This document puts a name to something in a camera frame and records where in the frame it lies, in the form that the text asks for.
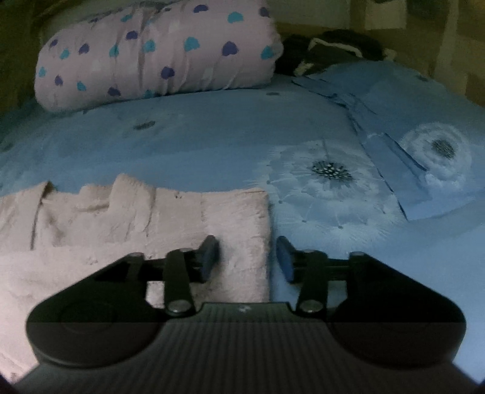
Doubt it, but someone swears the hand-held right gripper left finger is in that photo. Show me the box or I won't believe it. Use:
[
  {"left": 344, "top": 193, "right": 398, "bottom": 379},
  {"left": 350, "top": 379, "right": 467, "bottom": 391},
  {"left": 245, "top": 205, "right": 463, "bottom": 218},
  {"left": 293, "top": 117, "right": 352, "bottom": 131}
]
[{"left": 89, "top": 235, "right": 221, "bottom": 317}]

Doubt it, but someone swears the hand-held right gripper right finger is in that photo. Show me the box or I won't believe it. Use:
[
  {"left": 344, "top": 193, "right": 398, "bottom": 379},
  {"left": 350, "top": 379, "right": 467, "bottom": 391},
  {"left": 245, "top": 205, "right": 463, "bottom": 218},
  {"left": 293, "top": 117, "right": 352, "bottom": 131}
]
[{"left": 275, "top": 235, "right": 403, "bottom": 317}]

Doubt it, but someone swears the pink knit sweater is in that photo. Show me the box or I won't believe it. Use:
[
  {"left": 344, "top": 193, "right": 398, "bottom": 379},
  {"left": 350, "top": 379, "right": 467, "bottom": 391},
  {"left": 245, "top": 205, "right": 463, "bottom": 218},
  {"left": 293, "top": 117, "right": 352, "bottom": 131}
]
[{"left": 0, "top": 173, "right": 271, "bottom": 374}]

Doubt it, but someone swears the blue floral pillow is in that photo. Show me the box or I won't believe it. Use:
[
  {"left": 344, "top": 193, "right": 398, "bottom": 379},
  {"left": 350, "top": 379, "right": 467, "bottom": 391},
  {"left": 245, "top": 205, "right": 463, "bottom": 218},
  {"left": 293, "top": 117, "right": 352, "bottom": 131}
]
[{"left": 292, "top": 60, "right": 485, "bottom": 222}]

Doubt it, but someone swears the pink pillow with blue hearts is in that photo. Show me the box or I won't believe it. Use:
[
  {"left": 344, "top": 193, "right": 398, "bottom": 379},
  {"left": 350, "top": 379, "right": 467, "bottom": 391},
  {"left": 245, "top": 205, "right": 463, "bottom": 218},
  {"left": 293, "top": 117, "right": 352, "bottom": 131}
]
[{"left": 33, "top": 0, "right": 284, "bottom": 113}]

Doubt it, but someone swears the dark cloth with white cord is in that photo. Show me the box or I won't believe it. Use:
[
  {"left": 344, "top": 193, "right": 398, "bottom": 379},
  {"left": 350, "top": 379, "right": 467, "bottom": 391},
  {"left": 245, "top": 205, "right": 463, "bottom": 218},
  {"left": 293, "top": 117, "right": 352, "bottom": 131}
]
[{"left": 274, "top": 29, "right": 397, "bottom": 77}]

